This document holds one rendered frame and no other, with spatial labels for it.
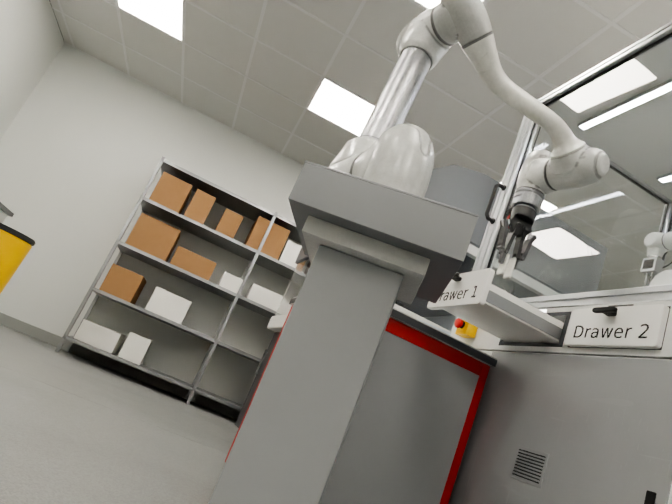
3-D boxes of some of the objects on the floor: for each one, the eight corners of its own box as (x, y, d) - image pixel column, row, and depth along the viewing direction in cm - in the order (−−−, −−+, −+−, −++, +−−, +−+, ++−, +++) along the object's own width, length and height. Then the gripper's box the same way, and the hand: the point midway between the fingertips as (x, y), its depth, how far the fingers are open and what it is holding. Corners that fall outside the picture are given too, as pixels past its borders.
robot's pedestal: (136, 583, 93) (303, 211, 114) (187, 546, 122) (313, 253, 143) (292, 661, 89) (436, 259, 110) (307, 604, 117) (419, 293, 139)
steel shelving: (54, 351, 453) (162, 156, 508) (65, 351, 499) (163, 172, 555) (416, 496, 522) (476, 310, 577) (396, 484, 568) (454, 313, 623)
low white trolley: (241, 546, 139) (347, 284, 160) (210, 484, 196) (291, 297, 217) (422, 606, 153) (497, 359, 174) (344, 531, 211) (408, 353, 232)
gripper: (534, 223, 174) (514, 288, 167) (498, 201, 170) (476, 267, 163) (551, 218, 167) (530, 286, 160) (514, 195, 163) (491, 264, 156)
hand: (506, 266), depth 162 cm, fingers closed
